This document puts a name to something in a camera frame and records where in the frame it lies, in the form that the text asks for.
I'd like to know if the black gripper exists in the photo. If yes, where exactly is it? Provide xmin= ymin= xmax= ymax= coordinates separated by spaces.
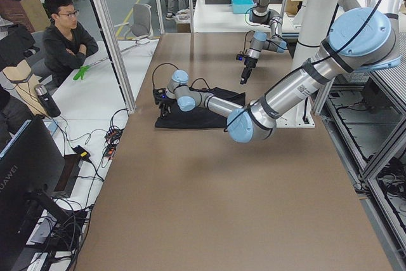
xmin=160 ymin=95 xmax=174 ymax=117
xmin=240 ymin=56 xmax=258 ymax=84

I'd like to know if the black printed t-shirt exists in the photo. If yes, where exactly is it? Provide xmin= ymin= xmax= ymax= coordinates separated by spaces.
xmin=155 ymin=87 xmax=246 ymax=129

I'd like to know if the red black USB hub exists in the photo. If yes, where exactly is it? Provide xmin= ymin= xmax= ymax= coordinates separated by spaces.
xmin=103 ymin=126 xmax=124 ymax=160

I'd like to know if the blue plastic bin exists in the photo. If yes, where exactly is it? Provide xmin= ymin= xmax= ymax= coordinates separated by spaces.
xmin=231 ymin=0 xmax=255 ymax=15

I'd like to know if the white office chair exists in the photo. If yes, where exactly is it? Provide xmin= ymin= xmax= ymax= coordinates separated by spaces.
xmin=114 ymin=3 xmax=154 ymax=41

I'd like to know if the black power adapter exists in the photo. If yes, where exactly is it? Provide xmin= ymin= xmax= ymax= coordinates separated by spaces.
xmin=72 ymin=145 xmax=91 ymax=162

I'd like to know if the green tipped reacher tool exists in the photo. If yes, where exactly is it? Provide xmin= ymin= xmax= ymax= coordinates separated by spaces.
xmin=72 ymin=39 xmax=150 ymax=81

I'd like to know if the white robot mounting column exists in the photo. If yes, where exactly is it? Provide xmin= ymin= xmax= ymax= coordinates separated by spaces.
xmin=268 ymin=0 xmax=406 ymax=129

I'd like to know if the black thermos bottle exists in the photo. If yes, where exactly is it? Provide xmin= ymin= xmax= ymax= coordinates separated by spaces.
xmin=34 ymin=84 xmax=61 ymax=117

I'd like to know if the seated man in black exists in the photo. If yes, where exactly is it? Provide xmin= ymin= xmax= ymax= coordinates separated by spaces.
xmin=43 ymin=0 xmax=98 ymax=87

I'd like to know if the black Huawei monitor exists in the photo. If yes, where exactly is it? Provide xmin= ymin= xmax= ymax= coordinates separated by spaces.
xmin=1 ymin=116 xmax=80 ymax=270

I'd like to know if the brown cardboard bin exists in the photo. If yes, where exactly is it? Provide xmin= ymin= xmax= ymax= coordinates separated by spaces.
xmin=1 ymin=0 xmax=50 ymax=33

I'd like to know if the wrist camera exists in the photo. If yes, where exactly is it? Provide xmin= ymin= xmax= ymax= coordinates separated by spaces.
xmin=236 ymin=54 xmax=246 ymax=61
xmin=152 ymin=88 xmax=166 ymax=105

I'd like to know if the aluminium frame post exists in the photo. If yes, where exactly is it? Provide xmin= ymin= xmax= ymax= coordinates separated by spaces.
xmin=90 ymin=0 xmax=136 ymax=114

